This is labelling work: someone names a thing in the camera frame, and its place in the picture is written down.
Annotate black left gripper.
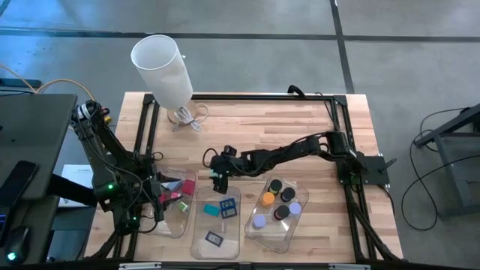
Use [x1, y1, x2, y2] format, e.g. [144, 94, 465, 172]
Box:
[141, 172, 185, 223]

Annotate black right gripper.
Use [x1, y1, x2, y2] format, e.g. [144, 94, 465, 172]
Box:
[208, 151, 249, 194]

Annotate teal box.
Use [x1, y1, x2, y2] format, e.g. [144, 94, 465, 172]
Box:
[203, 203, 221, 218]

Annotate orange hourglass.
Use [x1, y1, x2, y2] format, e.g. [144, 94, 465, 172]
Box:
[260, 191, 276, 209]

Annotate dark blue small adapter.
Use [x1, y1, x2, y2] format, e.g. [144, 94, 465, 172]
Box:
[205, 230, 225, 248]

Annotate black hourglass yellow-green sand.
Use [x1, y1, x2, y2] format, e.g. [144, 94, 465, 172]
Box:
[268, 178, 284, 196]

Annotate clear plastic bin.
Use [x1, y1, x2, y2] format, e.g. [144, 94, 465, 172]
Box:
[243, 175, 311, 254]
[141, 166, 199, 240]
[190, 184, 242, 261]

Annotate black hourglass marked ten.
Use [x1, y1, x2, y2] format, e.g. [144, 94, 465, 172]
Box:
[280, 186, 297, 203]

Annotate white paper sheet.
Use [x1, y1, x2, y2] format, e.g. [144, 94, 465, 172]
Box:
[58, 163, 95, 208]

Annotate black flat bar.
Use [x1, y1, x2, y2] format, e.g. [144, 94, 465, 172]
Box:
[47, 173, 101, 208]

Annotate white cylinder shade lamp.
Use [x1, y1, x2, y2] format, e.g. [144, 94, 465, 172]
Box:
[130, 34, 200, 127]

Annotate black desk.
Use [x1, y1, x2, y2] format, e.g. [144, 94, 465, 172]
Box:
[0, 92, 79, 202]

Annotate black smartphone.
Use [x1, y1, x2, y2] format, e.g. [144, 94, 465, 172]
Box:
[0, 160, 41, 209]

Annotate black computer mouse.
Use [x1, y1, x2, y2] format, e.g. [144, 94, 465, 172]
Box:
[3, 224, 31, 266]

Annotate black power strip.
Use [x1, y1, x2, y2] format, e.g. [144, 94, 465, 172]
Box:
[0, 77, 42, 89]

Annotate black metal cart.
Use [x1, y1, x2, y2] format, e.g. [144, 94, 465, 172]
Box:
[413, 103, 480, 218]

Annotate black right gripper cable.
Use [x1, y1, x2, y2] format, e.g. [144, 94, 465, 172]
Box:
[202, 146, 221, 169]

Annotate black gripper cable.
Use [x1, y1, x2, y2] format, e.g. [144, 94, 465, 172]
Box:
[127, 179, 161, 236]
[202, 146, 221, 169]

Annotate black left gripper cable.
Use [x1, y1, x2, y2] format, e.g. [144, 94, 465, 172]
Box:
[127, 179, 161, 236]

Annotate white coiled cable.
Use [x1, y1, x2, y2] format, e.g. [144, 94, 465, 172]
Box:
[172, 101, 210, 132]

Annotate black aluminium table frame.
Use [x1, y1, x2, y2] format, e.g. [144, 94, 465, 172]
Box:
[84, 92, 404, 263]

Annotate black plugged cable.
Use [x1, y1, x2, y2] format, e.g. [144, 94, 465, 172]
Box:
[286, 84, 341, 128]

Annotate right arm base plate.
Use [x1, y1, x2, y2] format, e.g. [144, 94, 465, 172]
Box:
[338, 153, 398, 187]

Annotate yellow cable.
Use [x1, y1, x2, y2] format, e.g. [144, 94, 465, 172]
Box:
[0, 63, 113, 125]

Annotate black floor cable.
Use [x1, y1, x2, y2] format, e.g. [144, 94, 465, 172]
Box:
[400, 107, 480, 232]

